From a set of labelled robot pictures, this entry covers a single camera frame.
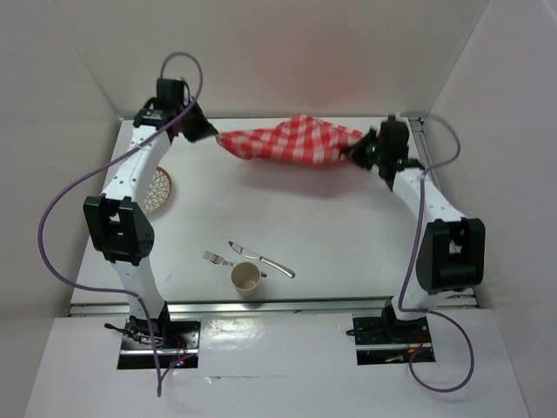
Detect red white checkered cloth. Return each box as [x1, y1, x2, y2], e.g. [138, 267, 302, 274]
[216, 114, 364, 167]

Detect floral patterned plate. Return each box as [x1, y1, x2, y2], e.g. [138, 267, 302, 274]
[144, 166, 173, 214]

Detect silver fork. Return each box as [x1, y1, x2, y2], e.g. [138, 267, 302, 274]
[203, 251, 237, 267]

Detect silver table knife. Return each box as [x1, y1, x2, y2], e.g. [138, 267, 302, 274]
[228, 241, 295, 279]

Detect beige cup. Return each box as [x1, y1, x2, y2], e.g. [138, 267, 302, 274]
[231, 262, 262, 297]

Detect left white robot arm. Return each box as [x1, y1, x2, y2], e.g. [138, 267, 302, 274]
[84, 78, 217, 347]

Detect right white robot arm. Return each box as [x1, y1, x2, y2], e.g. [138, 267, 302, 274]
[344, 115, 486, 342]

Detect right side aluminium rail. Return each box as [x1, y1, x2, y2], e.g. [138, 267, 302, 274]
[408, 116, 476, 301]

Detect aluminium rail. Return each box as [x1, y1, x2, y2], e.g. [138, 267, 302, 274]
[69, 297, 475, 318]
[408, 116, 476, 301]

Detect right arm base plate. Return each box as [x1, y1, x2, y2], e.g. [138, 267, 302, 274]
[345, 317, 436, 366]

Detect front aluminium rail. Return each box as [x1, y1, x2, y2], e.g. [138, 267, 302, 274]
[69, 297, 475, 318]

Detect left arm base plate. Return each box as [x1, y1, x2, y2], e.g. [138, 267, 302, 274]
[117, 319, 201, 370]

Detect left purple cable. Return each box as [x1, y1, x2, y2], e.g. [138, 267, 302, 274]
[37, 51, 205, 398]

